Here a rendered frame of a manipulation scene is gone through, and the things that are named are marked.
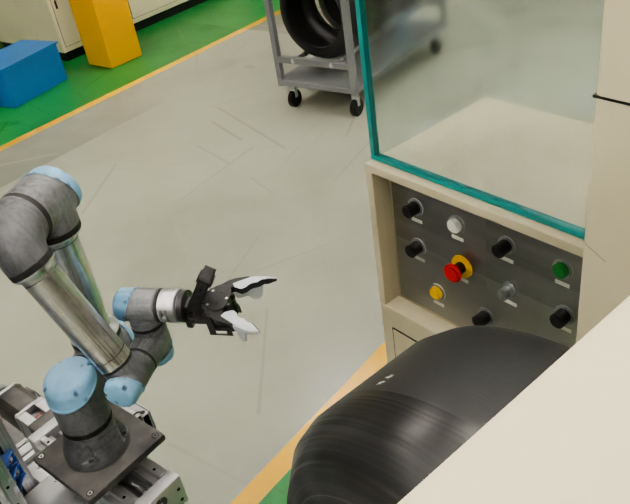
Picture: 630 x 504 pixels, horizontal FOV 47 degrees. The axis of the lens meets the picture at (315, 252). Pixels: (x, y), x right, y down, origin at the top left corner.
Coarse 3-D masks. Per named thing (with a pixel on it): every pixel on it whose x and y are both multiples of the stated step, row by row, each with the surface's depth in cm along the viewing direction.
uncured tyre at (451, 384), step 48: (432, 336) 88; (480, 336) 81; (528, 336) 78; (432, 384) 75; (480, 384) 73; (528, 384) 71; (336, 432) 77; (384, 432) 71; (432, 432) 68; (336, 480) 74; (384, 480) 68
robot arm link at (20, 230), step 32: (0, 224) 137; (32, 224) 138; (0, 256) 137; (32, 256) 138; (32, 288) 140; (64, 288) 143; (64, 320) 144; (96, 320) 147; (96, 352) 148; (128, 352) 152; (128, 384) 150
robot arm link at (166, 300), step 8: (168, 288) 158; (176, 288) 157; (160, 296) 156; (168, 296) 155; (176, 296) 155; (160, 304) 155; (168, 304) 154; (160, 312) 155; (168, 312) 155; (160, 320) 157; (168, 320) 157; (176, 320) 156
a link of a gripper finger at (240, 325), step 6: (228, 312) 150; (234, 312) 150; (228, 318) 149; (234, 318) 148; (240, 318) 148; (234, 324) 147; (240, 324) 147; (246, 324) 147; (252, 324) 147; (240, 330) 147; (246, 330) 146; (252, 330) 146; (258, 330) 146; (240, 336) 151; (246, 336) 149
